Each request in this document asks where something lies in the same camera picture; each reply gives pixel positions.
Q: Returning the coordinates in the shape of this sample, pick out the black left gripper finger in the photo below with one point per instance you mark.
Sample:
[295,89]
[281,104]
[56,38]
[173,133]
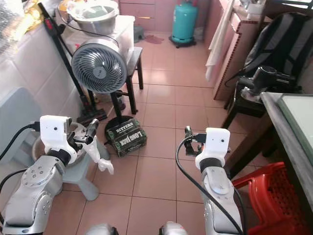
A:
[92,128]

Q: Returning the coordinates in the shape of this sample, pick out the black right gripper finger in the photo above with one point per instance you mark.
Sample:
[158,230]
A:
[189,133]

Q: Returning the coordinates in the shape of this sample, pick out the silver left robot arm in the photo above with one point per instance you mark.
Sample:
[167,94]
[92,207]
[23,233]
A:
[32,196]

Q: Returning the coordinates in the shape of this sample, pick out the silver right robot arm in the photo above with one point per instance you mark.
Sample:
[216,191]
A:
[217,196]

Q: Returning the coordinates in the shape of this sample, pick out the grey plastic step stool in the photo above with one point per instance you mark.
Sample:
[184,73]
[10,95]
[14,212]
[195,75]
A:
[83,174]

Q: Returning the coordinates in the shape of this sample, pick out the dark green printed carton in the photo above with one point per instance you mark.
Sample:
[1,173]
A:
[126,137]

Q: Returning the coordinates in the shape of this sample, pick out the grey bucket with cloth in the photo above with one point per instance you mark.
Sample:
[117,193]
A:
[36,149]

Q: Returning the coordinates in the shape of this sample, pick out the dark wooden stool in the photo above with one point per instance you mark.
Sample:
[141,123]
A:
[244,105]

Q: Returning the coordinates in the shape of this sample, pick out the grey round standing fan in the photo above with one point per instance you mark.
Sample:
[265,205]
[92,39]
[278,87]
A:
[99,66]

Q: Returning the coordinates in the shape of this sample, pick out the black red stick vacuum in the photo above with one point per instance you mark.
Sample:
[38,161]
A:
[61,54]

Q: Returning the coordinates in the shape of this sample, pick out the dark marble top table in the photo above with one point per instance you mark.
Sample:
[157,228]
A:
[281,127]

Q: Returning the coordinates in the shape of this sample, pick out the red plastic stool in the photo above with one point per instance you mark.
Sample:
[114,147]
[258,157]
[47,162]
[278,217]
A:
[271,196]

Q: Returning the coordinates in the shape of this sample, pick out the grey left robot knee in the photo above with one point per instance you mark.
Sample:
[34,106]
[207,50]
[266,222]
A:
[101,230]

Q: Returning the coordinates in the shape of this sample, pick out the grey robot knee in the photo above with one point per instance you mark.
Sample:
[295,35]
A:
[101,230]
[177,229]

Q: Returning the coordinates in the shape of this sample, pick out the white hanging cloth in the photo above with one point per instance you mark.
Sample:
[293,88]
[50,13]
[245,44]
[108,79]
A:
[217,44]

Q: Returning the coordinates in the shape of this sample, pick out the grey right robot knee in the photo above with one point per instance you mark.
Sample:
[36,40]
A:
[177,229]

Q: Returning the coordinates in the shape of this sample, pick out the red floor rag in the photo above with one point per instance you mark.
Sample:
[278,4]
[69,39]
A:
[154,39]

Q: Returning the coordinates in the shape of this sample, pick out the white covered side table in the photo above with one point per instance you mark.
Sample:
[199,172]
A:
[124,32]

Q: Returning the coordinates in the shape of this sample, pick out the brown cabinet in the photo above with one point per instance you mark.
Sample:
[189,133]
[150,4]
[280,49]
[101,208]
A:
[242,44]

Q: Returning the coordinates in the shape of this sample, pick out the large steel basin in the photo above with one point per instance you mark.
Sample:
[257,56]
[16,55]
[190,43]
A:
[93,18]

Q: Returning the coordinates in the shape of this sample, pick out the teal gas cylinder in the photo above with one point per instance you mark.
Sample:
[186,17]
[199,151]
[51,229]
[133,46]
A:
[184,22]

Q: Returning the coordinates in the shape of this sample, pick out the black backpack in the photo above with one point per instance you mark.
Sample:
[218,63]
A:
[281,41]

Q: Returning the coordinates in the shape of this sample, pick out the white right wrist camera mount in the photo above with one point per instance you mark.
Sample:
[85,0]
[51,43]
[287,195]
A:
[215,143]

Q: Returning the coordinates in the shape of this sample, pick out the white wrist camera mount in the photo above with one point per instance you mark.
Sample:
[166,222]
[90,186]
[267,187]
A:
[54,131]
[215,143]

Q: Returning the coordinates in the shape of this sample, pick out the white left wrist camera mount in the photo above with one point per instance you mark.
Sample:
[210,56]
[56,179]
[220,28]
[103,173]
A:
[54,131]

